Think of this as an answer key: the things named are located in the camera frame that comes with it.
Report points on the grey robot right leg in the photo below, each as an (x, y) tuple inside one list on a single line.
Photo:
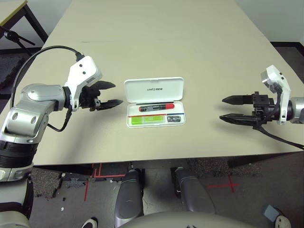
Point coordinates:
[(192, 192)]

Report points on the grey robot left leg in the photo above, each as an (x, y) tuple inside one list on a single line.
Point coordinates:
[(129, 194)]

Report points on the black tripod stand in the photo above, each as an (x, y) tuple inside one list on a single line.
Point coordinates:
[(9, 35)]

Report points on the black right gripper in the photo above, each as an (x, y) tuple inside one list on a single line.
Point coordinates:
[(261, 102)]

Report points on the white plastic pencil case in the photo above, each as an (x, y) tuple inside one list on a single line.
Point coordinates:
[(154, 89)]

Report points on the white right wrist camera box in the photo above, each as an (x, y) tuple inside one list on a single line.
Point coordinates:
[(276, 76)]

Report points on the blue grey box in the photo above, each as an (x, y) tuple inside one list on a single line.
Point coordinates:
[(270, 212)]

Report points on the beige side table black frame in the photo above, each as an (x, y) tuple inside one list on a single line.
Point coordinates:
[(12, 12)]

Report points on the grey robot torso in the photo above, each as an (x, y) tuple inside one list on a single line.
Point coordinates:
[(185, 221)]

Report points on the grey robot leg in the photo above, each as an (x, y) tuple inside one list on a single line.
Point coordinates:
[(129, 194), (192, 192)]

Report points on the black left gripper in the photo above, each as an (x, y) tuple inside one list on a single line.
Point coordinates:
[(89, 97)]

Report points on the grey carpet piece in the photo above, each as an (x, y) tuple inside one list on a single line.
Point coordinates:
[(45, 181)]

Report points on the black marker red cap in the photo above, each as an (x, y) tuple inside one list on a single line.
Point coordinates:
[(156, 107)]

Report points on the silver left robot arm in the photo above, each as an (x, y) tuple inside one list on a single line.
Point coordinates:
[(31, 107)]

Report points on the small black eraser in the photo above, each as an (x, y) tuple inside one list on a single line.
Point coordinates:
[(174, 119)]

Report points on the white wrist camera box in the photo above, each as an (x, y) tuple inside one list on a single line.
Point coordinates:
[(80, 71), (276, 76)]

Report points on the green glue stick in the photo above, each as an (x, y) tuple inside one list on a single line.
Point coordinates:
[(148, 120)]

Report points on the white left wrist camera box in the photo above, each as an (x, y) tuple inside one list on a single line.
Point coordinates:
[(80, 71)]

